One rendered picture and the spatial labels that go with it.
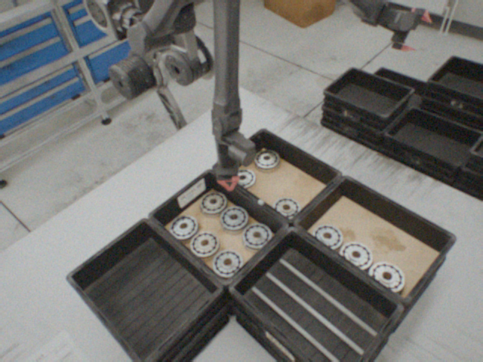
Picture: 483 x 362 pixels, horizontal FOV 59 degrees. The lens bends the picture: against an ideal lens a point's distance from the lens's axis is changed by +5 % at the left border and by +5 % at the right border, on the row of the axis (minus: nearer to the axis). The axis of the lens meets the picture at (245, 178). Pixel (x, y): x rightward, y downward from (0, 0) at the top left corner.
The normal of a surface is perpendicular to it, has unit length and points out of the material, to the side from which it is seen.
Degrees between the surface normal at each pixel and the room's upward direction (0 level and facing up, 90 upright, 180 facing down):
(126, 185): 0
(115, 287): 0
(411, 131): 0
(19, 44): 90
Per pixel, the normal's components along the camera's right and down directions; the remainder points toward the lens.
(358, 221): -0.07, -0.67
